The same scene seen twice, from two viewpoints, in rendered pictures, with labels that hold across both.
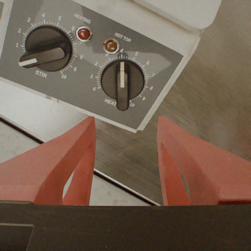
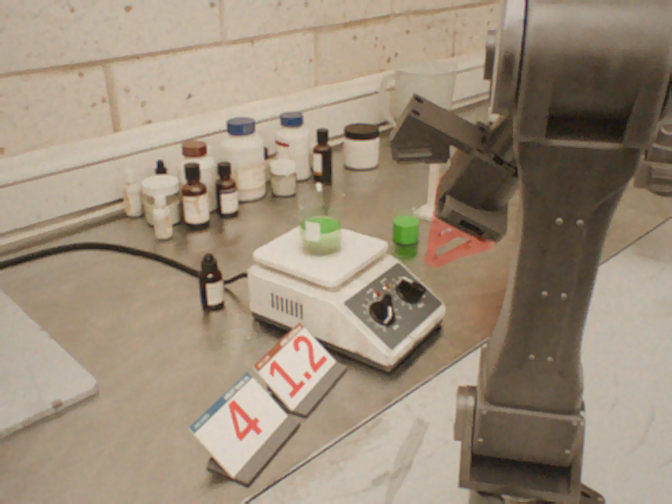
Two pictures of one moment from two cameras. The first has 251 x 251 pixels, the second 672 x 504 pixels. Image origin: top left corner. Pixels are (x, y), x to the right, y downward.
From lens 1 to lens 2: 69 cm
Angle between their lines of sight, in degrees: 53
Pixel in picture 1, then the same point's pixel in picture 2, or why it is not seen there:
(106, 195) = not seen: hidden behind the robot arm
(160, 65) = (402, 273)
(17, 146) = (448, 377)
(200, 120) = (444, 292)
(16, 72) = (392, 338)
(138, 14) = (372, 270)
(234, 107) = (437, 276)
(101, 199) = not seen: hidden behind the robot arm
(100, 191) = not seen: hidden behind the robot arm
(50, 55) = (388, 300)
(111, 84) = (409, 296)
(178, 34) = (386, 260)
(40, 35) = (374, 309)
